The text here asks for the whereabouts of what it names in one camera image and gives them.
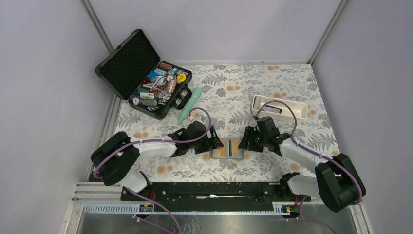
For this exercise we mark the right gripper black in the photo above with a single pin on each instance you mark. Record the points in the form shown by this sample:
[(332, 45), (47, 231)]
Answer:
[(249, 132)]

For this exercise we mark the taupe leather card holder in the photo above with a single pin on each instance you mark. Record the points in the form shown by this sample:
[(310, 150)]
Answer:
[(222, 140)]

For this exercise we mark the yellow poker chip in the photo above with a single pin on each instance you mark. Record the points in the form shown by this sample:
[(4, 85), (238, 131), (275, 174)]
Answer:
[(181, 77)]

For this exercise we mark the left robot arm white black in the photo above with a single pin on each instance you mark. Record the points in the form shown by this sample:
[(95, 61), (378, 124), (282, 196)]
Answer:
[(114, 160)]

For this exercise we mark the mint green tube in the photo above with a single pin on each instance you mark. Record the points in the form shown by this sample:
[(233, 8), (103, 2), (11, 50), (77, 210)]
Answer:
[(189, 105)]

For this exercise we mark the card in white tray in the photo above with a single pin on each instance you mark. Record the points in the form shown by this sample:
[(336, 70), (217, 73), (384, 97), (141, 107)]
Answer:
[(273, 109)]

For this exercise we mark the white rectangular tray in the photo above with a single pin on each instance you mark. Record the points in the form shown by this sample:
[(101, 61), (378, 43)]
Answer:
[(263, 106)]

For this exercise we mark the playing card deck box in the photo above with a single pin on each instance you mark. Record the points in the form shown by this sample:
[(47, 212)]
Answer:
[(147, 95)]

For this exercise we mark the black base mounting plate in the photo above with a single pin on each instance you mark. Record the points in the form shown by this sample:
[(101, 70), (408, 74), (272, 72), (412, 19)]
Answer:
[(235, 197)]

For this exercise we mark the gold card black stripe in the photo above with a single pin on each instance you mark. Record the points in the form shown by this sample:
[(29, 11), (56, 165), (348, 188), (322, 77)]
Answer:
[(232, 149)]

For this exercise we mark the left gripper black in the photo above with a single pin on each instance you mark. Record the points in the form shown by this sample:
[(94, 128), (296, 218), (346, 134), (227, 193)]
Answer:
[(211, 143)]

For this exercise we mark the floral patterned table mat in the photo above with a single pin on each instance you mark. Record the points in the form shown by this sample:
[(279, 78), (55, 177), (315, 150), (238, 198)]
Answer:
[(227, 95)]

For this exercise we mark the black poker chip case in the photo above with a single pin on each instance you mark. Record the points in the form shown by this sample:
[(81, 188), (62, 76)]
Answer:
[(129, 70)]

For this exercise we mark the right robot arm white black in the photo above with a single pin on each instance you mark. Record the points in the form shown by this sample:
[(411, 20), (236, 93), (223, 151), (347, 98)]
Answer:
[(336, 182)]

